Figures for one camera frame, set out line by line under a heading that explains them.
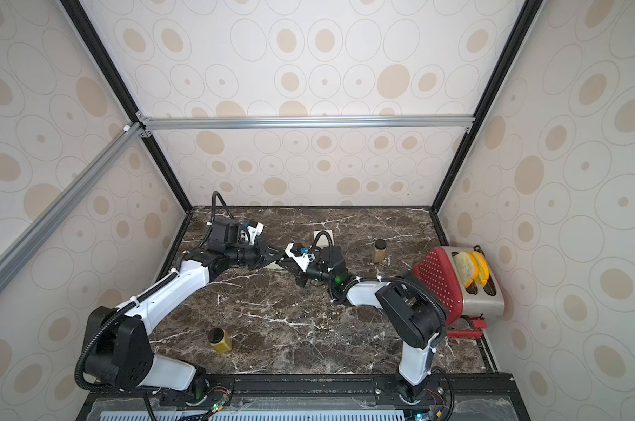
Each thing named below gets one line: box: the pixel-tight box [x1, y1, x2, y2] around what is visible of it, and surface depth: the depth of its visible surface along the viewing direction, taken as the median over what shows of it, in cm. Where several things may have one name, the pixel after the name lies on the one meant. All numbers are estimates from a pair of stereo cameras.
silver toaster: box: [438, 245, 506, 316], surface depth 76 cm
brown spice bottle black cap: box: [373, 238, 387, 265], surface depth 97 cm
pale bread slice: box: [452, 250, 478, 288], surface depth 79 cm
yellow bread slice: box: [470, 250, 491, 287], surface depth 78 cm
